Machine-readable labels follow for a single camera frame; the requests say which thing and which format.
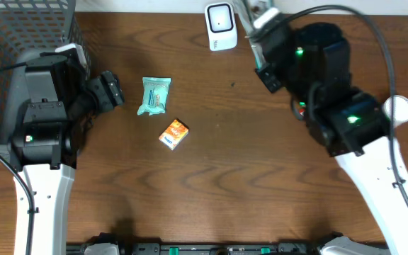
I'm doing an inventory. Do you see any right black cable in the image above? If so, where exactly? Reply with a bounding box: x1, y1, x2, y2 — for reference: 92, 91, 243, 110
281, 4, 408, 245

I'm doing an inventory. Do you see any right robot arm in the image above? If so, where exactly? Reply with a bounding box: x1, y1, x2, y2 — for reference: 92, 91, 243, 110
252, 23, 408, 254

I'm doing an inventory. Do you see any left black cable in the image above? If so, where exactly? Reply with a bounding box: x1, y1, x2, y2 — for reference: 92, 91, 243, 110
0, 62, 37, 255

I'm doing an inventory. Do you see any white jar blue label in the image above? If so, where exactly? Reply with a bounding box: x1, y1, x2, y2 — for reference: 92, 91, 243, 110
382, 95, 408, 128

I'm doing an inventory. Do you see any small orange box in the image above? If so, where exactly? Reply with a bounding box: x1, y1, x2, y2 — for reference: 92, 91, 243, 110
159, 119, 189, 150

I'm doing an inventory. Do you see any white barcode scanner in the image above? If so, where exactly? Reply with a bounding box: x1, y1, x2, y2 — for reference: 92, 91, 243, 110
204, 2, 238, 52

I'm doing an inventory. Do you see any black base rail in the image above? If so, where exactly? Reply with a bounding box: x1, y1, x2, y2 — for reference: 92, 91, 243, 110
65, 242, 322, 255

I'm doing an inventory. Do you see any grey plastic mesh basket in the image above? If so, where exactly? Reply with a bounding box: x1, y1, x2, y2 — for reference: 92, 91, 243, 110
0, 0, 86, 157

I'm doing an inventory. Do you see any black cable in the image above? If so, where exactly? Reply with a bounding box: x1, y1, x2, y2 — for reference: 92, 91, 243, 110
0, 62, 37, 255
281, 4, 408, 245

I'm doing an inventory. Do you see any green 3M pouch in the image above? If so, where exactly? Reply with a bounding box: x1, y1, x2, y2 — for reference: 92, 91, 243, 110
232, 0, 273, 68

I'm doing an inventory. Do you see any teal white wipes packet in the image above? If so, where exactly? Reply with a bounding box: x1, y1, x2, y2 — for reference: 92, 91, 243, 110
137, 77, 171, 115

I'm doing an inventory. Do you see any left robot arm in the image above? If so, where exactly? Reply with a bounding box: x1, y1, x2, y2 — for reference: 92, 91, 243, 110
8, 67, 124, 254

